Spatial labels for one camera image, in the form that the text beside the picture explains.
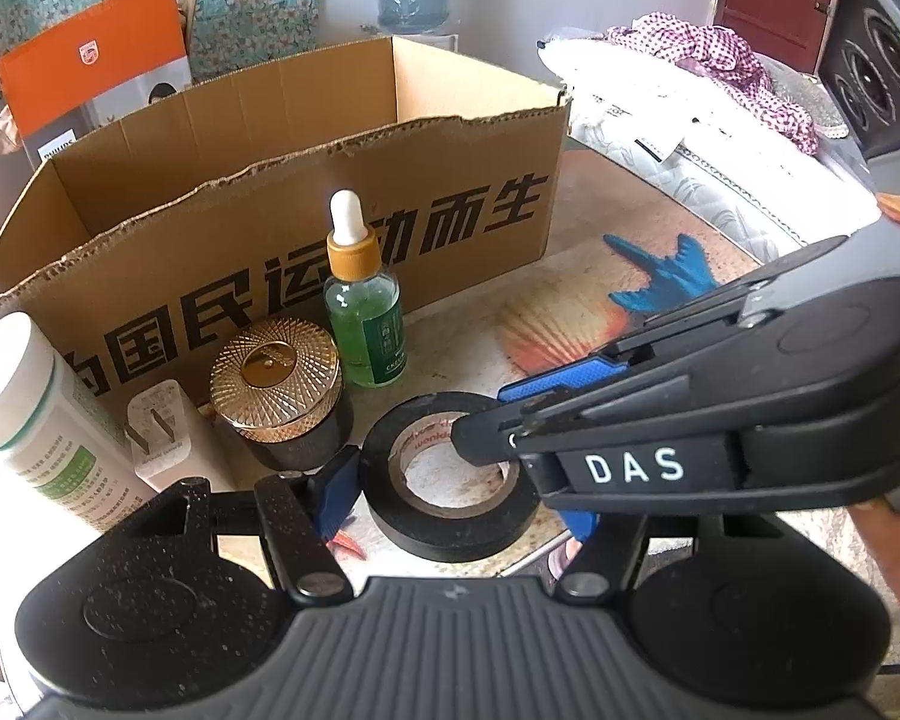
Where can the person's right hand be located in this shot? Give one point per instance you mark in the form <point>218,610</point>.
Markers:
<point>889,547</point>

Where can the white pill bottle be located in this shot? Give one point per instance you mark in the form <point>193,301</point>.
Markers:
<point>45,420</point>

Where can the black speaker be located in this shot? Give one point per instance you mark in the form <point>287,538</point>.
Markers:
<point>885,52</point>

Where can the brown wooden cabinet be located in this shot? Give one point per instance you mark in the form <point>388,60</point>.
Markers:
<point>772,0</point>

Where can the black jar with gold lid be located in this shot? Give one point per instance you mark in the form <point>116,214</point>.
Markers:
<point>277,375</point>

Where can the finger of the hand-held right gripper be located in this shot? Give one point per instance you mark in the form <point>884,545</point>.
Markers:
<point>555,382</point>
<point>487,435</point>

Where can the pink checkered cloth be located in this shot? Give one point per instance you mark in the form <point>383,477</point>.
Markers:
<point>720,60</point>

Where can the brown paper bag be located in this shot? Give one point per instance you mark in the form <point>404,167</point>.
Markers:
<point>0,135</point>

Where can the green dropper bottle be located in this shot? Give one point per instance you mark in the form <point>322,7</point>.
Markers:
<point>364,322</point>

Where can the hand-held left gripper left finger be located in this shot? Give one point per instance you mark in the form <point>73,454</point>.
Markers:
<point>337,487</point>

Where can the black tape roll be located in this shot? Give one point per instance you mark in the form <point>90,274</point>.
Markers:
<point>390,510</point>

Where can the orange printed appliance box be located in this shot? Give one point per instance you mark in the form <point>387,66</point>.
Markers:
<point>82,37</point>

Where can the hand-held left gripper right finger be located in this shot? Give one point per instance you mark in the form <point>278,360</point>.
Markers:
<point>592,570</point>

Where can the large cardboard box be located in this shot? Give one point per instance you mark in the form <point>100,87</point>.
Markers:
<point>457,187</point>

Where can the white charger plug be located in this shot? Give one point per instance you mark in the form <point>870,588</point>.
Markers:
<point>169,457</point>

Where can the white mattress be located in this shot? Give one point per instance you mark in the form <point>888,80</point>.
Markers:
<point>720,180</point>

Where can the floral cloth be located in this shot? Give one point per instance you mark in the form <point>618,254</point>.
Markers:
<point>255,0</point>

